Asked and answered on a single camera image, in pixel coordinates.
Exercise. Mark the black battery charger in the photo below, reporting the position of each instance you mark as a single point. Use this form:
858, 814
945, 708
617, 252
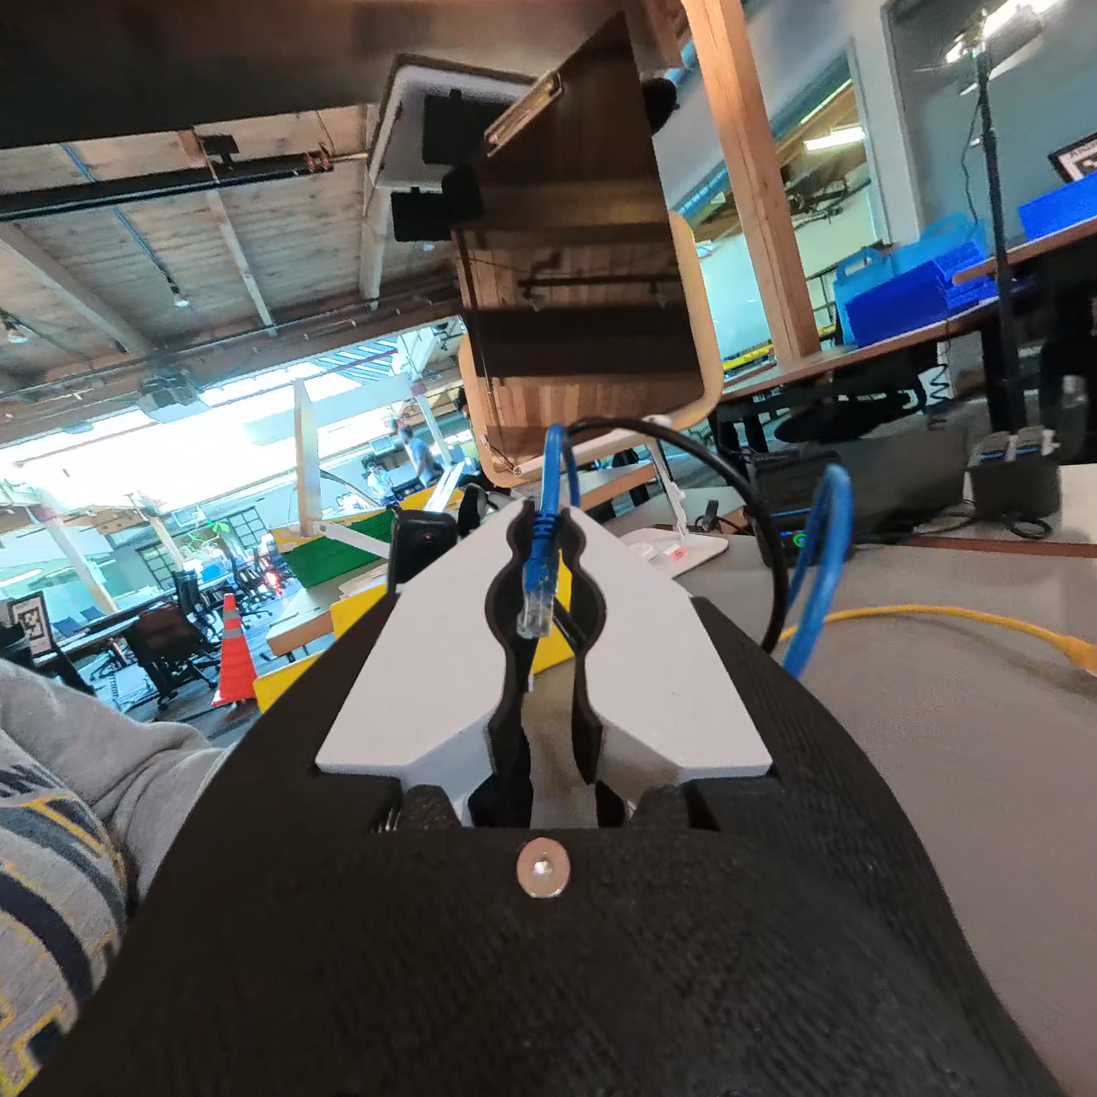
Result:
1016, 484

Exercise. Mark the orange traffic cone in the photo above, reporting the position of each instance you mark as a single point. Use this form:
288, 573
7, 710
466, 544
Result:
233, 659

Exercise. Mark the person's grey patterned sweater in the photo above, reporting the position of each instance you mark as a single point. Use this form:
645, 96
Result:
68, 728

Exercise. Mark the green board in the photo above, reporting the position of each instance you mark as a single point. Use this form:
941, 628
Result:
334, 556

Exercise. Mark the wooden office table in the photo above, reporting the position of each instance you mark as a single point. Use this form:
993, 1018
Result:
857, 350

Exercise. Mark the black light stand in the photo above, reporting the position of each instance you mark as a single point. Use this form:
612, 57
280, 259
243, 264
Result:
994, 213

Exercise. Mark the black office chair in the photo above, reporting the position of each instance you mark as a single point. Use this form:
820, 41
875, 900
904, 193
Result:
171, 651

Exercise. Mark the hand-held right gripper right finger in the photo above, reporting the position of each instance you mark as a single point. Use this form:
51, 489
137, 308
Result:
668, 676

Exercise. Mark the black power station with display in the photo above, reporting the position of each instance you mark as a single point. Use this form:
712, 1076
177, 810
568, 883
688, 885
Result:
857, 488

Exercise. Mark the wooden board with clip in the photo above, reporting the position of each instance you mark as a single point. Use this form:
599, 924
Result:
591, 282

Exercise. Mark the yellow box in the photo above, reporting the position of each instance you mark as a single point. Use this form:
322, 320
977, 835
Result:
360, 612

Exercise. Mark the blue plastic crate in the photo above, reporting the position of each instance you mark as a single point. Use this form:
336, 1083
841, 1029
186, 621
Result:
908, 299

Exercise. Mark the blue plastic tray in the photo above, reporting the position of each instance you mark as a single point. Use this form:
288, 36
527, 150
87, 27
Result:
1058, 210

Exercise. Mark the printed tag sign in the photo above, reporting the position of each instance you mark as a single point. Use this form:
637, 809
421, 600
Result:
30, 621

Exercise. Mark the wooden column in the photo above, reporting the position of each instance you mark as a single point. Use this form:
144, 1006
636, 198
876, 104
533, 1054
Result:
754, 171

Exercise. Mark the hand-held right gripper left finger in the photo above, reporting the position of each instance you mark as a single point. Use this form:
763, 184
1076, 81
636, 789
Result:
411, 668

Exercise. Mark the white stand base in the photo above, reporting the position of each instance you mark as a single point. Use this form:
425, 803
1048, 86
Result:
676, 539

